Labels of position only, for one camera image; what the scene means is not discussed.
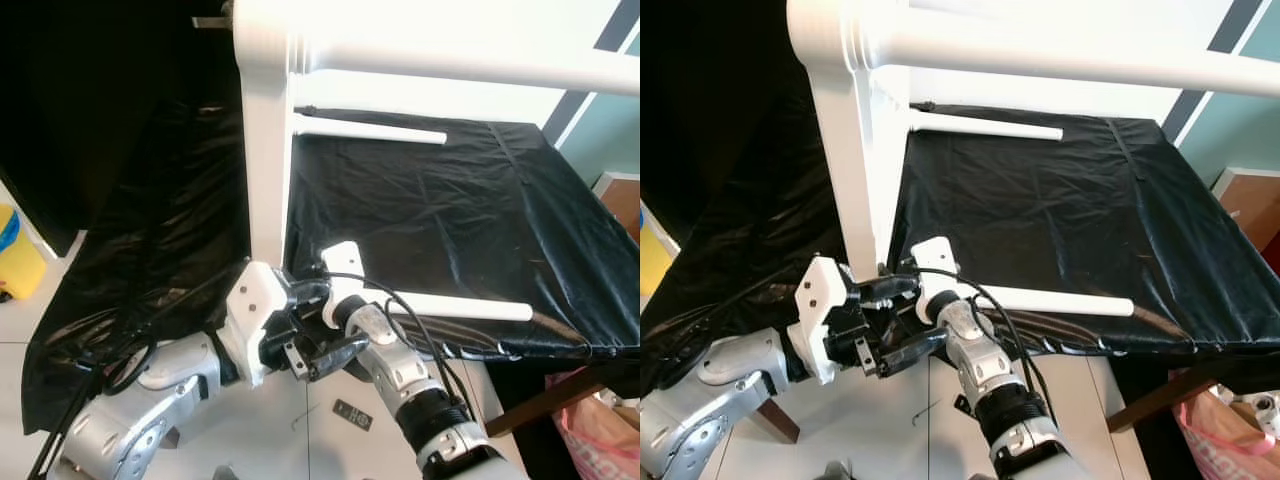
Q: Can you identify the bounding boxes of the black plastic table cover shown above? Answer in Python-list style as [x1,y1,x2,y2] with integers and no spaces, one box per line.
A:
[20,95,641,436]
[640,95,1280,359]

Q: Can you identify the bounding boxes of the brown and white flat board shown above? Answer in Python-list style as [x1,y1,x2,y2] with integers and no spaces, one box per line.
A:
[1212,168,1280,251]
[595,172,641,241]

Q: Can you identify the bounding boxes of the yellow container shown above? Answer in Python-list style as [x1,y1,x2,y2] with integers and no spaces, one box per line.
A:
[0,205,48,301]
[640,205,673,301]

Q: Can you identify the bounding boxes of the pink plastic bag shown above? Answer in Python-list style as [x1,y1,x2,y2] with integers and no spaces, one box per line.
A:
[548,370,641,480]
[1175,395,1280,480]

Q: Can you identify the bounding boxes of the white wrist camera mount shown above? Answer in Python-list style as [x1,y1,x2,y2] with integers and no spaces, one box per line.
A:
[785,255,851,386]
[320,240,366,331]
[220,260,296,386]
[910,237,961,326]

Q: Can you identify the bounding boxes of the crumpled clear plastic wrap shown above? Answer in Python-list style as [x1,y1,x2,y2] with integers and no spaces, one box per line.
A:
[1235,390,1280,426]

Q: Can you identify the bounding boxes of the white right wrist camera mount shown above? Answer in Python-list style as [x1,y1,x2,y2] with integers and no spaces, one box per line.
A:
[910,237,961,326]
[320,240,366,331]

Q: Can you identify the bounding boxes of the small black remote control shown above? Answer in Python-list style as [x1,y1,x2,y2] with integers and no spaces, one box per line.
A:
[333,398,374,431]

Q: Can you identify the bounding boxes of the white plastic table leg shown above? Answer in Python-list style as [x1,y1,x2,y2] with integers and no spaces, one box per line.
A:
[293,112,448,146]
[385,293,534,323]
[908,108,1064,141]
[880,35,1280,99]
[975,285,1136,318]
[290,40,641,98]

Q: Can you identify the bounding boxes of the dark grey wall trim strip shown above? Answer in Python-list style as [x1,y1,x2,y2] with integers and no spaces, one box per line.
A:
[545,0,641,141]
[1160,0,1263,133]

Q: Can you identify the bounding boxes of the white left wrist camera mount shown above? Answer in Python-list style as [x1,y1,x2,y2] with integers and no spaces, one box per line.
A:
[785,255,851,386]
[220,260,296,386]

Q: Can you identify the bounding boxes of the black door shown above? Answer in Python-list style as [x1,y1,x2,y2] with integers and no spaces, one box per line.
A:
[0,0,236,256]
[640,0,801,216]

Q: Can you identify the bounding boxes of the dark wooden table leg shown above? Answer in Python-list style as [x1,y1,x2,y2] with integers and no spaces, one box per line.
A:
[750,395,803,446]
[488,375,601,438]
[1105,370,1216,436]

